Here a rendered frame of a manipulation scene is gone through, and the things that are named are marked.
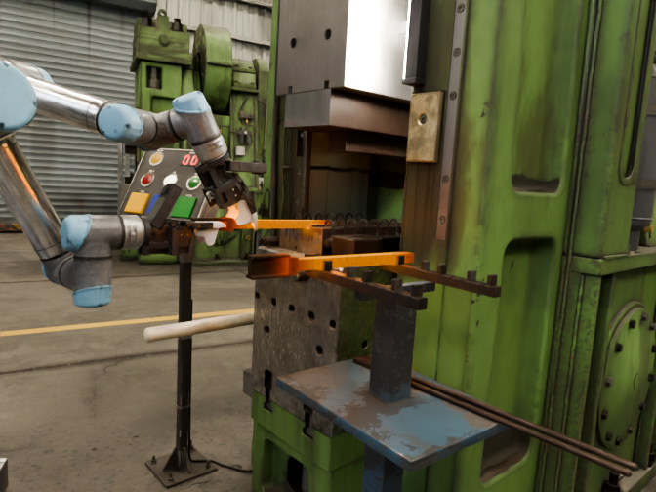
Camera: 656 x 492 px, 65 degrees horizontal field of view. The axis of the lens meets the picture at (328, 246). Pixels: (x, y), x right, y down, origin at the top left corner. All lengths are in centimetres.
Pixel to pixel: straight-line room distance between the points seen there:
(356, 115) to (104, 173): 806
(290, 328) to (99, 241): 58
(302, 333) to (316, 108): 61
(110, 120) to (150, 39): 524
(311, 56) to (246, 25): 901
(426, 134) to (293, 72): 45
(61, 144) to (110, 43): 182
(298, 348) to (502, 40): 92
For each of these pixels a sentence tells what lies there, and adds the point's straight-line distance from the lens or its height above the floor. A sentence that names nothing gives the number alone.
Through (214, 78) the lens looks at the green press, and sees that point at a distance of 638.
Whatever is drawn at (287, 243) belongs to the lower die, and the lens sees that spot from 152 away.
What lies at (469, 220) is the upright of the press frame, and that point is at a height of 105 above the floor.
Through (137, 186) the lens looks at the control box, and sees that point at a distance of 192.
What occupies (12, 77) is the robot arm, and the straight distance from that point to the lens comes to 106.
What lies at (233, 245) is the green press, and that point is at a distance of 643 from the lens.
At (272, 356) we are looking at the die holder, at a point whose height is 60.
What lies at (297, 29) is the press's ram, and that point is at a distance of 156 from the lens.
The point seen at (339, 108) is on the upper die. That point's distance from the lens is 142.
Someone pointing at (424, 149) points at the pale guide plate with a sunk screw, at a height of 121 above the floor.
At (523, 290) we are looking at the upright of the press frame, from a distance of 157.
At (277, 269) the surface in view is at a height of 95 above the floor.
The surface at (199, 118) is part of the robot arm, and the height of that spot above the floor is 125.
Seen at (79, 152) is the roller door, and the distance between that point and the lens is 929.
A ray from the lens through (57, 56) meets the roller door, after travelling 939.
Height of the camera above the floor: 113
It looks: 8 degrees down
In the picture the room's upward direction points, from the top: 3 degrees clockwise
